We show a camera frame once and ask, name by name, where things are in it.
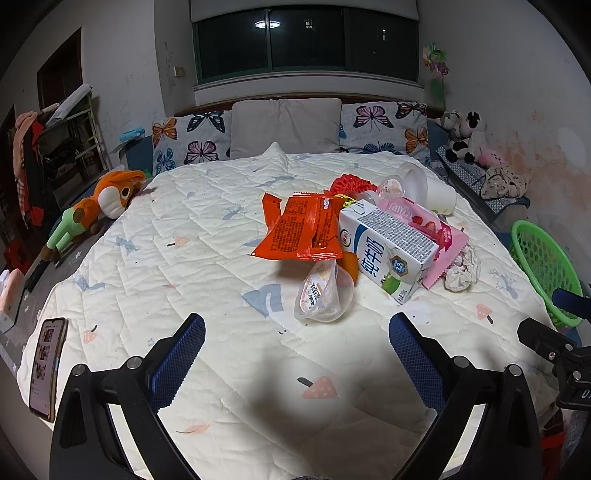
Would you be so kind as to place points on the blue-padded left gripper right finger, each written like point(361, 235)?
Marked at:
point(507, 442)

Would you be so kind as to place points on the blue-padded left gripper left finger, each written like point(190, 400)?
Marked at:
point(85, 443)

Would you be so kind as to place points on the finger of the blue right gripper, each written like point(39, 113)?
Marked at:
point(572, 303)

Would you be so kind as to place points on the white tissue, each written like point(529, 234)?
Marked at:
point(464, 272)

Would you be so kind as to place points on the pink snack bag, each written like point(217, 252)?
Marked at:
point(450, 240)

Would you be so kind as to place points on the white milk carton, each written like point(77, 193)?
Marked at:
point(390, 252)

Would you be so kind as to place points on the clear round plastic container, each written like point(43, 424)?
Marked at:
point(409, 181)

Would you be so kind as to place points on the clear plastic jelly cup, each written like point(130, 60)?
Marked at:
point(326, 293)

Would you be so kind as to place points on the orange snack wrapper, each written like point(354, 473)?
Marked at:
point(305, 228)

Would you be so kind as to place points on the green plastic basket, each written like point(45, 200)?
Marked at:
point(547, 266)

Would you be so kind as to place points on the smartphone with lit screen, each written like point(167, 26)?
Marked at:
point(43, 384)

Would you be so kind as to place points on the spotted beige cloth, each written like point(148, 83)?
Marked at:
point(503, 182)

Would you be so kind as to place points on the pink plush toy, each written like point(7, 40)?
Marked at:
point(490, 158)

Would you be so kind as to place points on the black white cow plush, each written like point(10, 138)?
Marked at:
point(466, 135)

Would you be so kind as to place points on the white foam cup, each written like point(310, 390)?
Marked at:
point(436, 195)

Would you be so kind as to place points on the right butterfly pillow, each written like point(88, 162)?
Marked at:
point(399, 127)

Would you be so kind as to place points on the butterfly pillow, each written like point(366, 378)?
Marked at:
point(399, 127)
point(191, 139)

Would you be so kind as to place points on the orange fox plush toy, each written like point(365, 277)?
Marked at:
point(110, 198)

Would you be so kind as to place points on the red mesh fruit net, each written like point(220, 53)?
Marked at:
point(350, 185)

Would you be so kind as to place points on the white quilted bedspread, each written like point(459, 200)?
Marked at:
point(270, 397)

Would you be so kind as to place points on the colourful pinwheel decoration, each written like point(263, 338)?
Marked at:
point(435, 60)

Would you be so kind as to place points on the clothes rack with clothes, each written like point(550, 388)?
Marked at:
point(58, 156)

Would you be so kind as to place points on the left butterfly pillow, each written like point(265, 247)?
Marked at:
point(191, 139)

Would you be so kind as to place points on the grey pillow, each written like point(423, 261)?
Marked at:
point(297, 125)

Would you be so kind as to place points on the dark window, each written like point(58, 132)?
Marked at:
point(306, 37)

